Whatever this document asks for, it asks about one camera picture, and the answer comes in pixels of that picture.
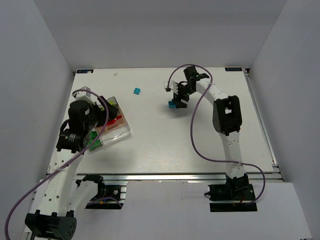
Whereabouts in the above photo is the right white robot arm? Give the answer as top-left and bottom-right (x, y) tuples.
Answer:
(165, 64), (249, 192)

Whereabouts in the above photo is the purple cable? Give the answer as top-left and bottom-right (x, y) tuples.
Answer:
(4, 90), (111, 240)
(166, 64), (266, 204)

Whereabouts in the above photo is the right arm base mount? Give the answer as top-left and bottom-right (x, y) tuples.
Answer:
(204, 184), (258, 213)

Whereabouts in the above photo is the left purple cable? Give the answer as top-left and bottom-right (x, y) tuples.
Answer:
(4, 90), (111, 240)

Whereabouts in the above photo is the clear plastic sorting tray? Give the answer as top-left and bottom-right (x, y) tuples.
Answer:
(99, 105), (131, 148)

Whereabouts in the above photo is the small cyan lego brick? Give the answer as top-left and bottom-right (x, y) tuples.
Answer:
(133, 88), (141, 95)

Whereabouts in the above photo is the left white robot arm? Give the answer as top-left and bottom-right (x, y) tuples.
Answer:
(25, 96), (119, 240)

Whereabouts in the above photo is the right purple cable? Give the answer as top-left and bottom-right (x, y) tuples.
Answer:
(166, 64), (266, 204)

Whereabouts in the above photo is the long cyan lego brick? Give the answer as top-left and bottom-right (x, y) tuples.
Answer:
(168, 101), (176, 109)

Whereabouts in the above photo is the curved red lego piece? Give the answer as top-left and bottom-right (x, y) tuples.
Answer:
(107, 118), (122, 126)

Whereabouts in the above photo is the right blue corner label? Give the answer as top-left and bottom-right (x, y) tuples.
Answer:
(224, 67), (243, 72)

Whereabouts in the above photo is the left blue corner label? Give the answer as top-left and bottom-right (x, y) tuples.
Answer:
(76, 69), (94, 74)

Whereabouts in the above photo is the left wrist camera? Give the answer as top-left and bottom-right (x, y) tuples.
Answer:
(72, 86), (94, 104)

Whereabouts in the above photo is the blue corner label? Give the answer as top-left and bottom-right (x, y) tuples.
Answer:
(76, 69), (94, 74)
(224, 67), (243, 72)

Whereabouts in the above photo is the long green lego brick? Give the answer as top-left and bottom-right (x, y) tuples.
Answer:
(88, 131), (103, 152)

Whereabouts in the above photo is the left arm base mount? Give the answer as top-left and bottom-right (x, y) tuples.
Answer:
(82, 174), (124, 210)

